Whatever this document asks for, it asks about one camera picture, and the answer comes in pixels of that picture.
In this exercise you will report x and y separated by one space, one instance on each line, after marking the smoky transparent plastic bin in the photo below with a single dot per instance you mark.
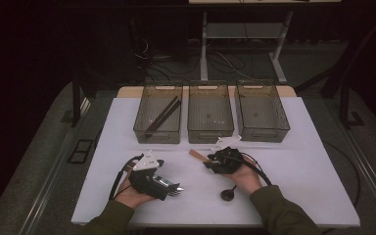
260 112
159 112
210 112

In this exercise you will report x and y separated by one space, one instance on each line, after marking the metal spoon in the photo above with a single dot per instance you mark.
227 195

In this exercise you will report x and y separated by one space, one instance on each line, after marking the white table mat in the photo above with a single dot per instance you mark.
306 196

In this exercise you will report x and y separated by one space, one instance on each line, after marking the white metal desk frame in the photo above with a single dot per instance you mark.
204 49

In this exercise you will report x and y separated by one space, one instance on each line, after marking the metal floor rail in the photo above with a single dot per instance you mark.
50 179
372 176

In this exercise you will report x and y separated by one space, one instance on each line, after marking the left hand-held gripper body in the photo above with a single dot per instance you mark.
147 184

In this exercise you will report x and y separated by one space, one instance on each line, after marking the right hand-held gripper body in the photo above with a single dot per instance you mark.
226 161

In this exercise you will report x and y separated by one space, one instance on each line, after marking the brown chopstick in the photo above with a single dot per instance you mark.
161 114

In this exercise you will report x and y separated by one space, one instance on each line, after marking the person's right hand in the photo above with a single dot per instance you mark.
246 181

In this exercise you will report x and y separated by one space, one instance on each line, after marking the black metal stand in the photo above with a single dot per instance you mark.
76 104
345 107

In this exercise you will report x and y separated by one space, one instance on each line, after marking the person's left hand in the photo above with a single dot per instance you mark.
130 196

